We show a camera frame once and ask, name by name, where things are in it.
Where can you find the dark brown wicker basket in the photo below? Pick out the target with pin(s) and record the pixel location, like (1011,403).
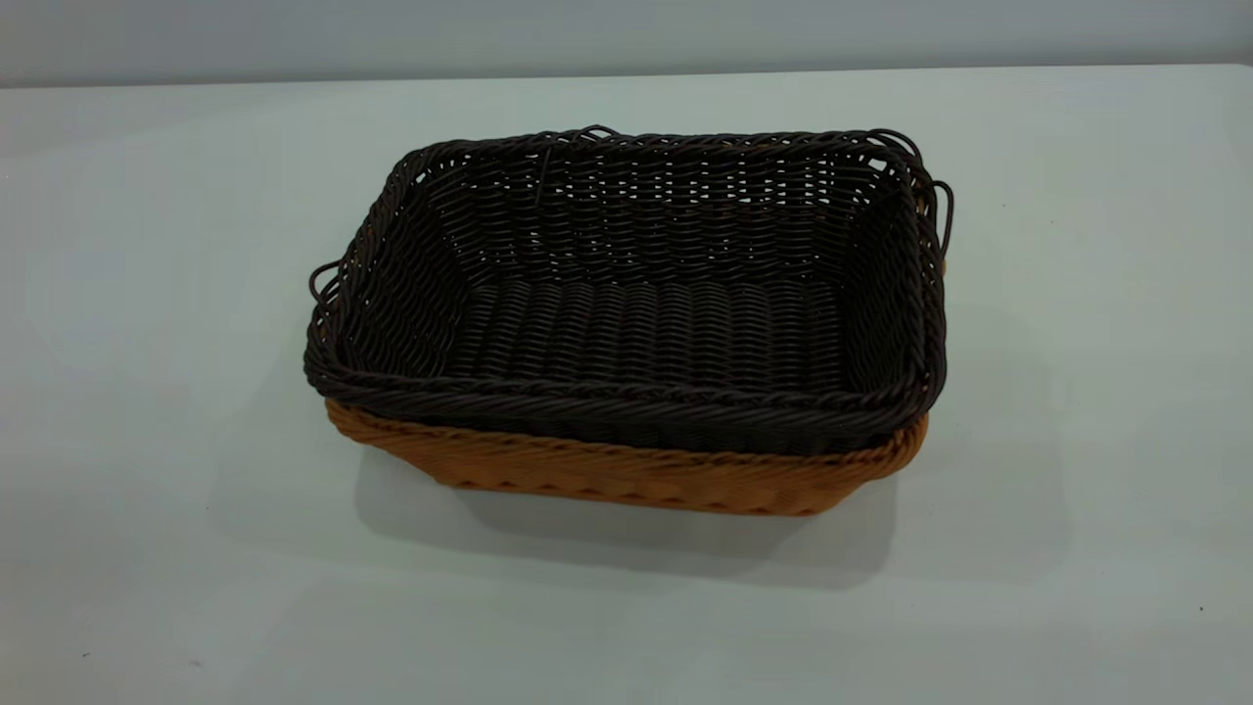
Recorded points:
(626,323)

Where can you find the light brown wicker basket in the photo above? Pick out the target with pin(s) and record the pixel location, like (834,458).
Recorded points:
(626,475)

